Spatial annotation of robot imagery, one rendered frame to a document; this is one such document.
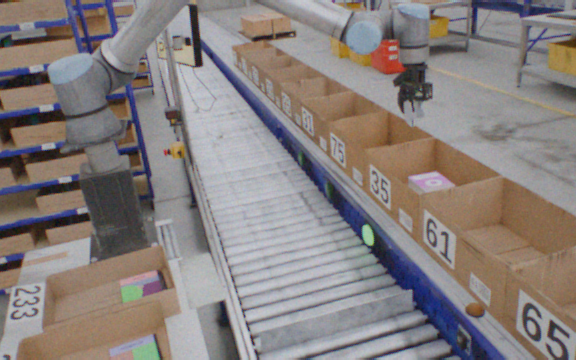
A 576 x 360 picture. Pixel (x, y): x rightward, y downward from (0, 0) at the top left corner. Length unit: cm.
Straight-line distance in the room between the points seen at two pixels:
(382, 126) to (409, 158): 40
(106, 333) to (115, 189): 57
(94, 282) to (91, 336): 31
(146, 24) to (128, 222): 72
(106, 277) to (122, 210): 26
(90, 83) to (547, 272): 148
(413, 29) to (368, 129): 80
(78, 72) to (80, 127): 19
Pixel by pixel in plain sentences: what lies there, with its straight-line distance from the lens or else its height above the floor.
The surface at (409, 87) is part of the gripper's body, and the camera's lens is 160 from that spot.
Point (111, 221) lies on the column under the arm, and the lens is 198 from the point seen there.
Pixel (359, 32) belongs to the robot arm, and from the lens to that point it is 144.
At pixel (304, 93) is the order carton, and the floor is 97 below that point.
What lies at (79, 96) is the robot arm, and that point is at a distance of 185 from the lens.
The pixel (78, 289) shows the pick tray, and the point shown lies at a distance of 188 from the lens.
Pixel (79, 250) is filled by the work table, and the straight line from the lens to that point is 215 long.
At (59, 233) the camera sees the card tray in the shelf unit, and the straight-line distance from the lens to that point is 315.
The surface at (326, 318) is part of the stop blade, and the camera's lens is 147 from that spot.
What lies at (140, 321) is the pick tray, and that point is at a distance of 159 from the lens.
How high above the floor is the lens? 174
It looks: 25 degrees down
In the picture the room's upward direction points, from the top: 6 degrees counter-clockwise
